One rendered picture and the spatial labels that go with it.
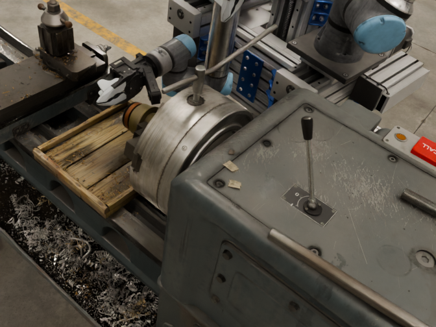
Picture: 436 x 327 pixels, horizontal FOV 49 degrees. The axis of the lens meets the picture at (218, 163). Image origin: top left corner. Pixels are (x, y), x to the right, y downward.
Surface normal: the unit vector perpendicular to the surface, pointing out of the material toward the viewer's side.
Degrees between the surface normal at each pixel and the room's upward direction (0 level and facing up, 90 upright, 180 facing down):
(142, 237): 0
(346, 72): 0
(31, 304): 0
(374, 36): 97
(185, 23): 90
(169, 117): 28
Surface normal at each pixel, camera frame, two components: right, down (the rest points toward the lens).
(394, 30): 0.07, 0.80
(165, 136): -0.32, -0.18
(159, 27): 0.14, -0.69
